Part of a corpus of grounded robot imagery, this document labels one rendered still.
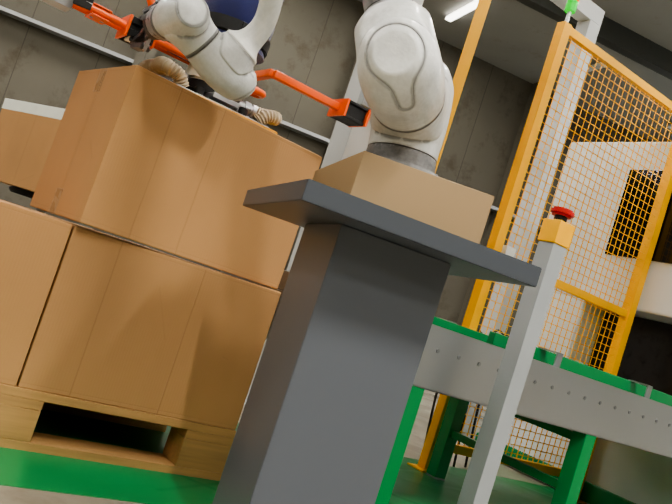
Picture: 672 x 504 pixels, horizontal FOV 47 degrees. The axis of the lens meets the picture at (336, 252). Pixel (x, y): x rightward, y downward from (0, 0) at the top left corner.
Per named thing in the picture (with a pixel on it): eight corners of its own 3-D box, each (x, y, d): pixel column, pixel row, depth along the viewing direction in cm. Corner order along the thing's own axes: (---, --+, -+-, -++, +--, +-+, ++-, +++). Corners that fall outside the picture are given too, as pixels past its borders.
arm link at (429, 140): (440, 172, 171) (463, 80, 174) (435, 148, 154) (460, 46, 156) (371, 159, 175) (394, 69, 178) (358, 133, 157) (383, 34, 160)
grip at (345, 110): (349, 127, 220) (354, 111, 220) (366, 127, 212) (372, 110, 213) (326, 115, 215) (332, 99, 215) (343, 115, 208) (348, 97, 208)
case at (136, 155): (210, 266, 248) (250, 151, 251) (277, 289, 217) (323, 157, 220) (29, 205, 211) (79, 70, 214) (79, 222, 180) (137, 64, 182)
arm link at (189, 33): (139, 17, 179) (177, 60, 185) (162, 7, 166) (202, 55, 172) (170, -13, 182) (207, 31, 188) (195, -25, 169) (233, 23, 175)
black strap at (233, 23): (244, 63, 235) (249, 51, 236) (281, 56, 216) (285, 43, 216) (179, 29, 223) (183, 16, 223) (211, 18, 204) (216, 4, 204)
